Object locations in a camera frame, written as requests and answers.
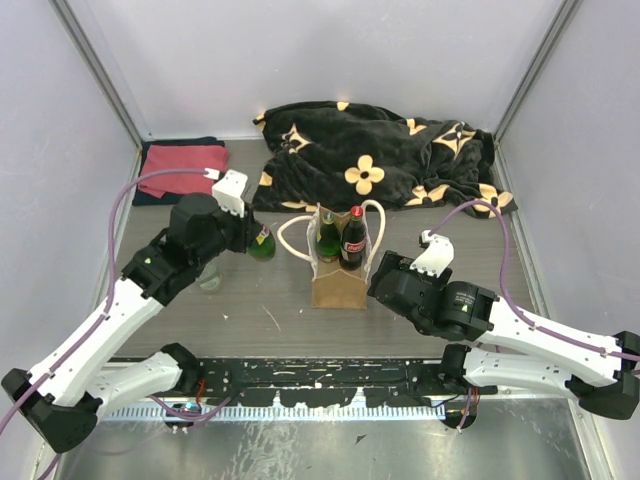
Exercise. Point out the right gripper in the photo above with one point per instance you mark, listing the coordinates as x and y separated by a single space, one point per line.
400 262

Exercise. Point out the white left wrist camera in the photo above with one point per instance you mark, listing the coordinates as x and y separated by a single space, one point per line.
228 190

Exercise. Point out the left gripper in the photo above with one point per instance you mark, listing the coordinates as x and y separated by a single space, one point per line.
248 229

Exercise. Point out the green bottle front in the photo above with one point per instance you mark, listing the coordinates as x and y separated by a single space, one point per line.
328 239

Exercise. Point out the black floral blanket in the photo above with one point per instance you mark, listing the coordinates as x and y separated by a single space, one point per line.
339 154

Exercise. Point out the canvas tote bag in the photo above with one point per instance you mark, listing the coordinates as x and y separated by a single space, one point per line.
333 287

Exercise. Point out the red folded cloth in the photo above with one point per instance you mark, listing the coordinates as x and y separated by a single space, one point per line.
166 157

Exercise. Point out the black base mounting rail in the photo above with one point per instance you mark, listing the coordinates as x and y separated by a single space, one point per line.
319 382

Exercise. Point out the cola glass bottle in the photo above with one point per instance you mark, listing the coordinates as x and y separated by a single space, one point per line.
353 240

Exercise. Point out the white slotted cable duct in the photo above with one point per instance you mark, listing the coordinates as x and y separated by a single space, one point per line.
148 411

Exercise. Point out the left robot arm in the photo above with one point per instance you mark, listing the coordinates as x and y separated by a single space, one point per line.
66 395

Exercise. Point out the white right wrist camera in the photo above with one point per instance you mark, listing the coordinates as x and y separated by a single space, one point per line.
438 253

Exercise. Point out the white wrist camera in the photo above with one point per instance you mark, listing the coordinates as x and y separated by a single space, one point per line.
438 253
228 190

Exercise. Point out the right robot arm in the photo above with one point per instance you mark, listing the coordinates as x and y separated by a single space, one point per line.
491 343

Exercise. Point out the dark navy folded cloth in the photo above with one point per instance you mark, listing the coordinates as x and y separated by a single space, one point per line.
141 199

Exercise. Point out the clear glass bottle near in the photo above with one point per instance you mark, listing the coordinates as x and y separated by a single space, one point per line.
210 279

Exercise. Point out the green bottle yellow label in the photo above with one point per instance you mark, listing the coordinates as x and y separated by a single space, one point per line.
263 245

